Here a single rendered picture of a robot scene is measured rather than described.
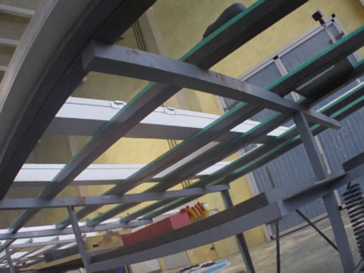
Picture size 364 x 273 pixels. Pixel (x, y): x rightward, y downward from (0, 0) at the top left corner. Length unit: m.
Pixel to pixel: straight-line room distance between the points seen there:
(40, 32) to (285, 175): 7.03
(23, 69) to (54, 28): 0.10
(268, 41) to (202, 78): 7.41
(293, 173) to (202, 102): 3.20
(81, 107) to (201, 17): 8.82
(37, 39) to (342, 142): 6.60
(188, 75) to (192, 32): 8.99
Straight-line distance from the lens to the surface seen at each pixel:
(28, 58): 0.51
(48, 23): 0.46
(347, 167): 0.92
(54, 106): 0.57
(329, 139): 6.91
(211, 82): 0.59
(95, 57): 0.43
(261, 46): 8.02
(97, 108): 0.79
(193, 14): 9.75
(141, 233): 0.95
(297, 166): 7.17
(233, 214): 0.67
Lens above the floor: 0.53
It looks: 18 degrees up
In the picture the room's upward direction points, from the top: 19 degrees counter-clockwise
